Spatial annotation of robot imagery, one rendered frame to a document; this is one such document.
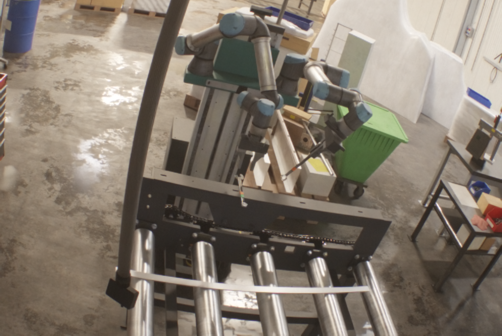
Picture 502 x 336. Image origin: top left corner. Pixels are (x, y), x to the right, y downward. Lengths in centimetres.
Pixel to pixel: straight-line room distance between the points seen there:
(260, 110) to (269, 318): 91
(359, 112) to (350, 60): 384
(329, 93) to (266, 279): 87
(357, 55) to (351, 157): 144
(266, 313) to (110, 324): 121
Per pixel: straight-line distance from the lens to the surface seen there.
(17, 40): 692
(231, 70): 276
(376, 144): 469
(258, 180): 410
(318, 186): 417
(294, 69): 266
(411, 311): 394
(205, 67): 259
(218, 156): 309
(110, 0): 994
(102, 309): 293
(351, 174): 490
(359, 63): 565
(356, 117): 185
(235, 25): 214
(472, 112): 856
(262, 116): 204
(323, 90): 188
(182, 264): 322
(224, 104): 293
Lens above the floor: 230
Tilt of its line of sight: 26 degrees down
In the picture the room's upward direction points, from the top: 19 degrees clockwise
